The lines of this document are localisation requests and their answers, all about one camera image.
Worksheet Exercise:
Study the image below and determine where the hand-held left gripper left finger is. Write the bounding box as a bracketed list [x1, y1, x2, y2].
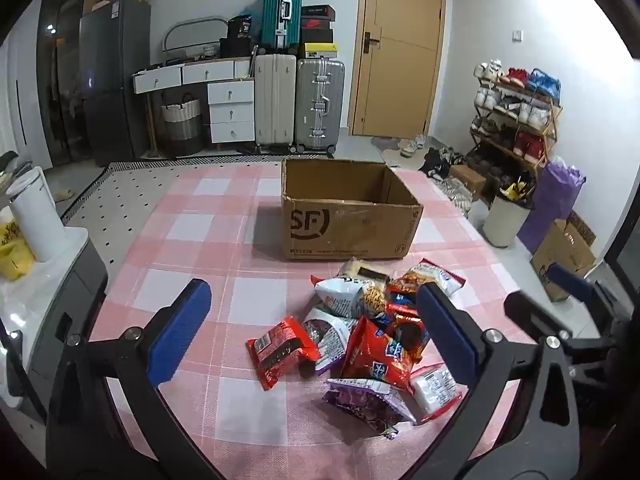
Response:
[46, 278, 223, 480]

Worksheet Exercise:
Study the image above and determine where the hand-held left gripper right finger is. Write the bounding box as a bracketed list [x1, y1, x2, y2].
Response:
[416, 282, 582, 480]

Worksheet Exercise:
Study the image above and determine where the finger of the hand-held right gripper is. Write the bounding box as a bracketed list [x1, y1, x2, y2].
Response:
[547, 263, 622, 319]
[504, 290, 574, 348]

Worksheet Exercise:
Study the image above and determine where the blue snack packet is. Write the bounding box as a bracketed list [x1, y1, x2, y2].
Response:
[385, 300, 422, 322]

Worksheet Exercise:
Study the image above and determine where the red and white packet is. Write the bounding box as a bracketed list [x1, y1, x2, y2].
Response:
[409, 364, 463, 425]

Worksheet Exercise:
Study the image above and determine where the orange-red snack packet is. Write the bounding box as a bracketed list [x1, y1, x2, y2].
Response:
[389, 258, 466, 306]

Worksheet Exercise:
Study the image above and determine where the large red packet blue logo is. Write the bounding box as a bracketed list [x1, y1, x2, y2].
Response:
[341, 316, 426, 393]

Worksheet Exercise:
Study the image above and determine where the red packet with brown picture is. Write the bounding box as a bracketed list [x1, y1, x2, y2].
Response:
[245, 316, 322, 392]

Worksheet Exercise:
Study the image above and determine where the white purple snack packet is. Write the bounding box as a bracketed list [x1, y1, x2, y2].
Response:
[299, 307, 353, 377]

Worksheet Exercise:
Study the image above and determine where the white noodle-print snack bag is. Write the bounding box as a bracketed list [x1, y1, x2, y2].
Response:
[314, 275, 392, 318]

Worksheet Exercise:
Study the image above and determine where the brown cardboard box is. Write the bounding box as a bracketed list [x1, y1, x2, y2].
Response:
[280, 157, 425, 261]

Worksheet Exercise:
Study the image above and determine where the cardboard box on floor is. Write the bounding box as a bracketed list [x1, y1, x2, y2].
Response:
[530, 212, 598, 303]

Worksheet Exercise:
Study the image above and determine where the purple bag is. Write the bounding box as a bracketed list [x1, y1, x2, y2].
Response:
[517, 157, 586, 256]

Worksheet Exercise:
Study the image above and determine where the pink checkered tablecloth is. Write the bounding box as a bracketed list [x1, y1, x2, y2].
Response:
[87, 162, 531, 480]

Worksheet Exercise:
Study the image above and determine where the white trash bin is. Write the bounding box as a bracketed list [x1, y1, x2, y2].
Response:
[482, 187, 533, 248]

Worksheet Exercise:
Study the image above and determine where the white side cabinet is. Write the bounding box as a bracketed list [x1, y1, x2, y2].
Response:
[0, 225, 108, 441]

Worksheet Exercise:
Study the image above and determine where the small cardboard box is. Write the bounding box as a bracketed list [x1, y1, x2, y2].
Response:
[449, 164, 487, 196]

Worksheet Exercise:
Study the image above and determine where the white dotted rug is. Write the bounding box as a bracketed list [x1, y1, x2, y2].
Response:
[60, 157, 286, 226]

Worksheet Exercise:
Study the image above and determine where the shoe rack with shoes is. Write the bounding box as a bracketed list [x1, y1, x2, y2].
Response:
[470, 60, 562, 186]

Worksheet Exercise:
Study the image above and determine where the pair of black shoes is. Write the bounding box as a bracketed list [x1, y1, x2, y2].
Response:
[419, 147, 468, 181]

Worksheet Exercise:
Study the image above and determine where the yellow plastic bag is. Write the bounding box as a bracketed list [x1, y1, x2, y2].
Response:
[0, 207, 36, 281]

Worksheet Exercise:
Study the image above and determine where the white cylindrical kettle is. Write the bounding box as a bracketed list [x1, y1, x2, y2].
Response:
[7, 166, 66, 263]

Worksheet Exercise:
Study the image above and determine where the pair of light sneakers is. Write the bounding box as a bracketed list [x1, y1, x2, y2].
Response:
[397, 134, 427, 158]

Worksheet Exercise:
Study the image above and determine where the woven laundry basket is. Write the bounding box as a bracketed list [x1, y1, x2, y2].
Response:
[160, 94, 203, 157]

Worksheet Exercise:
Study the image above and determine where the white dresser with drawers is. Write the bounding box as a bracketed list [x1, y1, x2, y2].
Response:
[132, 57, 257, 156]

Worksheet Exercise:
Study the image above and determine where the cream suitcase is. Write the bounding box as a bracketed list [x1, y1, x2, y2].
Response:
[254, 52, 298, 155]

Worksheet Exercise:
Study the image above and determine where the grey refrigerator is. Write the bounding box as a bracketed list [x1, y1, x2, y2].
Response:
[79, 0, 152, 167]

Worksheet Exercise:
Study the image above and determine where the silver suitcase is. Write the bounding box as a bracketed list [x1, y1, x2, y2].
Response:
[295, 57, 346, 155]

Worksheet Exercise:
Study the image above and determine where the tall dark glass cabinet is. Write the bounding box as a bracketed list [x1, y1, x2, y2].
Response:
[37, 0, 96, 166]

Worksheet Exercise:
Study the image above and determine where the wooden door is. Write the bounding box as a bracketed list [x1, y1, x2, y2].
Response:
[350, 0, 447, 137]

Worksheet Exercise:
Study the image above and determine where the black storage box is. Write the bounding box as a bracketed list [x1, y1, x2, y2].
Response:
[220, 37, 261, 58]

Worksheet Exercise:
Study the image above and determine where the black paper bag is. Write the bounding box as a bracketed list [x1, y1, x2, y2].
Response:
[227, 15, 253, 41]

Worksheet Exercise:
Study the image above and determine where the teal suitcase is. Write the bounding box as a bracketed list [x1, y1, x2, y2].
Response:
[261, 0, 304, 56]

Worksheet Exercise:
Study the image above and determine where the oval metal mirror frame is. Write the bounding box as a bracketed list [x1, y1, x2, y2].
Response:
[164, 16, 232, 56]

